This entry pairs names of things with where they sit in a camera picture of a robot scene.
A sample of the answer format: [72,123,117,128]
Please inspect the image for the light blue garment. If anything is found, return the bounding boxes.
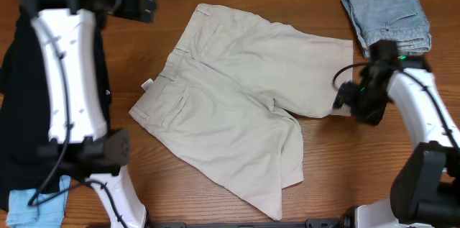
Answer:
[6,188,68,228]

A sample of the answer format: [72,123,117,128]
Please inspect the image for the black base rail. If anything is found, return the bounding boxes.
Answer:
[147,219,341,228]

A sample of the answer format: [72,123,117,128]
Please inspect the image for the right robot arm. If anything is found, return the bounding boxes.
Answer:
[333,40,459,227]

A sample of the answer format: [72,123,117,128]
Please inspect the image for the folded blue denim jeans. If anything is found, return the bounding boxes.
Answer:
[341,0,432,58]

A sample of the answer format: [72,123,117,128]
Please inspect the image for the black garment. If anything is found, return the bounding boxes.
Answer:
[0,6,112,211]

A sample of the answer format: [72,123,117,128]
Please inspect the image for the beige khaki shorts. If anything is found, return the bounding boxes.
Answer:
[129,4,354,221]

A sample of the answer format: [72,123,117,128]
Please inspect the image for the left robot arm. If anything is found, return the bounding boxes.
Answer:
[22,0,157,227]

